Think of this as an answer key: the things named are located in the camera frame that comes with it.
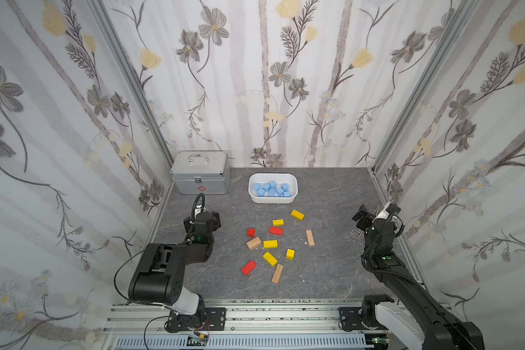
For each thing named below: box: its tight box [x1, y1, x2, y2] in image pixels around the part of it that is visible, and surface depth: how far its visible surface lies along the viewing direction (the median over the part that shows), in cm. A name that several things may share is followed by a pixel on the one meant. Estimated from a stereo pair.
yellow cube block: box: [285, 248, 296, 261], surface depth 90 cm
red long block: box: [241, 259, 257, 276], surface depth 88 cm
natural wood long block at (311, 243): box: [305, 229, 316, 247], surface depth 95 cm
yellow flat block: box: [263, 239, 278, 249], surface depth 93 cm
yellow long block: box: [262, 250, 279, 267], surface depth 90 cm
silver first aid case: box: [169, 150, 230, 195], surface depth 104 cm
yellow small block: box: [271, 218, 285, 227], surface depth 100 cm
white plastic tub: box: [247, 172, 299, 205], surface depth 111 cm
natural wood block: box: [245, 236, 262, 252], surface depth 92 cm
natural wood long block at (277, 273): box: [271, 263, 284, 285], surface depth 85 cm
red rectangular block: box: [269, 226, 284, 236], surface depth 100 cm
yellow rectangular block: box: [290, 210, 305, 221], surface depth 103 cm
